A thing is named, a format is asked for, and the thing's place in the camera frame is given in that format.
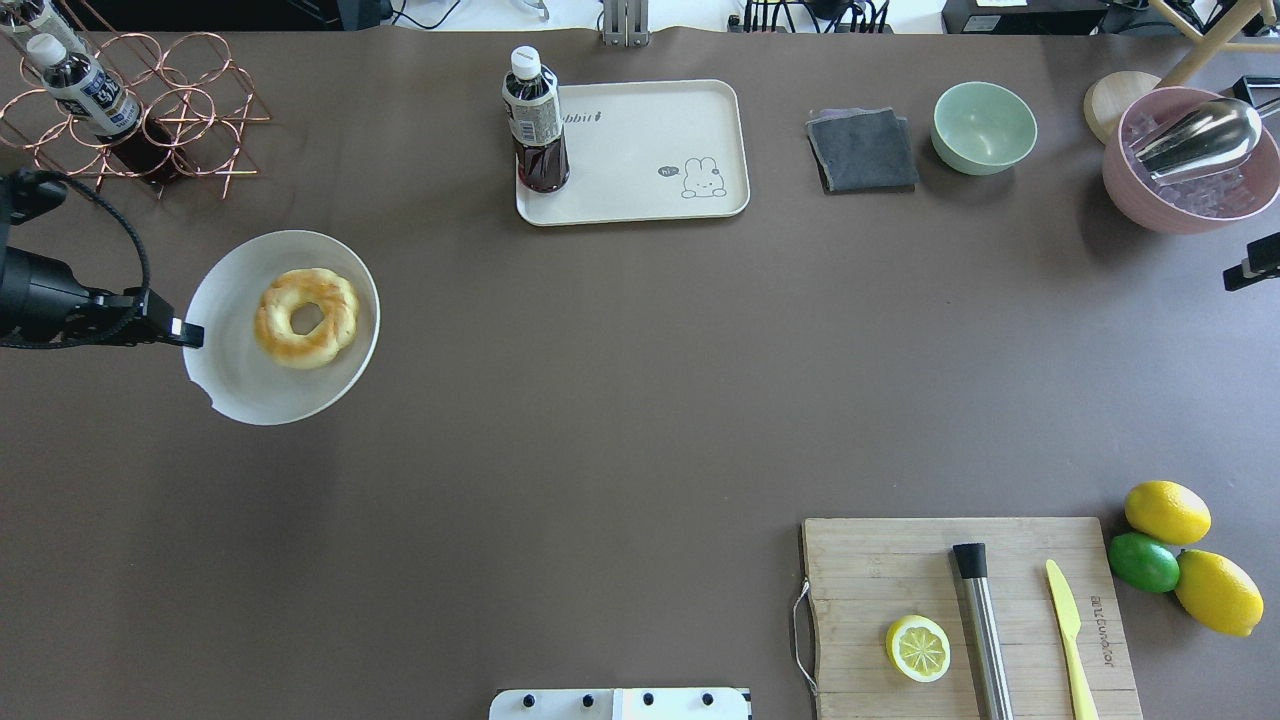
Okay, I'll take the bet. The dark drink bottle on tray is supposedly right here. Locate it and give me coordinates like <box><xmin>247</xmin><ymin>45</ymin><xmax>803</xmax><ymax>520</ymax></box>
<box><xmin>500</xmin><ymin>45</ymin><xmax>570</xmax><ymax>193</ymax></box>

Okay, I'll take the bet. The yellow plastic knife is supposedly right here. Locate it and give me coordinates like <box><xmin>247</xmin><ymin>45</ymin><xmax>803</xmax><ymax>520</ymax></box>
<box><xmin>1044</xmin><ymin>559</ymin><xmax>1100</xmax><ymax>719</ymax></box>

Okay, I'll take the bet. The steel ice scoop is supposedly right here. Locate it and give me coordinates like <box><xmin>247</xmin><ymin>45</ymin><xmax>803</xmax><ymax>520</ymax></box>
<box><xmin>1134</xmin><ymin>97</ymin><xmax>1263</xmax><ymax>184</ymax></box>

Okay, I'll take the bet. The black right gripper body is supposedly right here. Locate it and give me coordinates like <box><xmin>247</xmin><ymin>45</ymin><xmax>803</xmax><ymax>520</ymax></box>
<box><xmin>1222</xmin><ymin>232</ymin><xmax>1280</xmax><ymax>292</ymax></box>

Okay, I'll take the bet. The green lime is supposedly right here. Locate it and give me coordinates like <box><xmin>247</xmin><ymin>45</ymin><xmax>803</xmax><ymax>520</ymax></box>
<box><xmin>1107</xmin><ymin>532</ymin><xmax>1181</xmax><ymax>594</ymax></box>

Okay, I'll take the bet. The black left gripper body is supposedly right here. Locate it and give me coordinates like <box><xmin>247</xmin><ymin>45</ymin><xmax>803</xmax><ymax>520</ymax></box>
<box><xmin>1</xmin><ymin>168</ymin><xmax>177</xmax><ymax>350</ymax></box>

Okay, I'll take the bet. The pink ice bowl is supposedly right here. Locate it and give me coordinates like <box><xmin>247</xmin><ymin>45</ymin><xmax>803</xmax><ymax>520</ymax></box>
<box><xmin>1102</xmin><ymin>87</ymin><xmax>1279</xmax><ymax>234</ymax></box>

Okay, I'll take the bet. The yellow lemon lower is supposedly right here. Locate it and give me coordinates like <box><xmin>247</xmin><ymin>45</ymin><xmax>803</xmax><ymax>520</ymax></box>
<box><xmin>1174</xmin><ymin>550</ymin><xmax>1265</xmax><ymax>637</ymax></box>

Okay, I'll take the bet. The white round plate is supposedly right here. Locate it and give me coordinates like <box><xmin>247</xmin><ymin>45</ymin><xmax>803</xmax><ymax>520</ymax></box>
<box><xmin>183</xmin><ymin>231</ymin><xmax>380</xmax><ymax>425</ymax></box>

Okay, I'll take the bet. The steel muddler bar tool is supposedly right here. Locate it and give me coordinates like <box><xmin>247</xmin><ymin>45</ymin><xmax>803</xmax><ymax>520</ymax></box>
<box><xmin>952</xmin><ymin>542</ymin><xmax>1016</xmax><ymax>719</ymax></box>

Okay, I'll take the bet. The copper wire bottle rack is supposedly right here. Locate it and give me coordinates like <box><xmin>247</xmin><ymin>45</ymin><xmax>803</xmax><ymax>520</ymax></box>
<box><xmin>3</xmin><ymin>1</ymin><xmax>273</xmax><ymax>196</ymax></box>

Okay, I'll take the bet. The mint green bowl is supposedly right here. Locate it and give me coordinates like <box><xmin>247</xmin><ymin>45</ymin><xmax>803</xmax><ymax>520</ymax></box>
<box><xmin>931</xmin><ymin>81</ymin><xmax>1039</xmax><ymax>176</ymax></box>

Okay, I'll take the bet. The yellow lemon upper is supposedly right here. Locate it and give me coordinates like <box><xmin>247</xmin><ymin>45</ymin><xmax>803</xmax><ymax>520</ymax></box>
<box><xmin>1124</xmin><ymin>480</ymin><xmax>1212</xmax><ymax>546</ymax></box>

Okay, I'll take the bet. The round wooden stand base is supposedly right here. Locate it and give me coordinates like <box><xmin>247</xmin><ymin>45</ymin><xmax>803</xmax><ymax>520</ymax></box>
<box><xmin>1083</xmin><ymin>70</ymin><xmax>1161</xmax><ymax>145</ymax></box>

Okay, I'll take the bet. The dark drink bottle in rack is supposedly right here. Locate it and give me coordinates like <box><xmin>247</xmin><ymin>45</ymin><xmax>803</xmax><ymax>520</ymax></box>
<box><xmin>26</xmin><ymin>33</ymin><xmax>182</xmax><ymax>186</ymax></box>

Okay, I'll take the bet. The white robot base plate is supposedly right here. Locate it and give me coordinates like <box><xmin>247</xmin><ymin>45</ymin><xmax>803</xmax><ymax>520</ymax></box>
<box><xmin>488</xmin><ymin>685</ymin><xmax>753</xmax><ymax>719</ymax></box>

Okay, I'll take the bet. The glazed ring donut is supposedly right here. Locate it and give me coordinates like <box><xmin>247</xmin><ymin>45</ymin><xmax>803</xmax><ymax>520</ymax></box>
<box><xmin>253</xmin><ymin>268</ymin><xmax>360</xmax><ymax>370</ymax></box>

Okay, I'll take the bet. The bamboo cutting board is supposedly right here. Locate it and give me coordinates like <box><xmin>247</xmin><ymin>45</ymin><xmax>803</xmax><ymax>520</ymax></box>
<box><xmin>803</xmin><ymin>518</ymin><xmax>1143</xmax><ymax>719</ymax></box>

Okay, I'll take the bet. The grey folded cloth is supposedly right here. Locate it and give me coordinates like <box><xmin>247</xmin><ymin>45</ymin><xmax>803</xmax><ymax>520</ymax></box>
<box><xmin>805</xmin><ymin>108</ymin><xmax>919</xmax><ymax>193</ymax></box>

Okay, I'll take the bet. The cream rabbit tray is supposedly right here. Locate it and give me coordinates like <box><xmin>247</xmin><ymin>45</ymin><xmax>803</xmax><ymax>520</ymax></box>
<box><xmin>515</xmin><ymin>79</ymin><xmax>751</xmax><ymax>227</ymax></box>

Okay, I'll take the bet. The half lemon slice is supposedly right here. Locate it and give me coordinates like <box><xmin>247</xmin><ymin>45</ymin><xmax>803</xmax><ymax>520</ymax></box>
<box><xmin>884</xmin><ymin>614</ymin><xmax>951</xmax><ymax>683</ymax></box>

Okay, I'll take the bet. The yellow lemon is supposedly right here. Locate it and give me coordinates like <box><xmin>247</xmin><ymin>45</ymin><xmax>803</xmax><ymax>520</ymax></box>
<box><xmin>1124</xmin><ymin>480</ymin><xmax>1212</xmax><ymax>546</ymax></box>
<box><xmin>1174</xmin><ymin>550</ymin><xmax>1265</xmax><ymax>637</ymax></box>

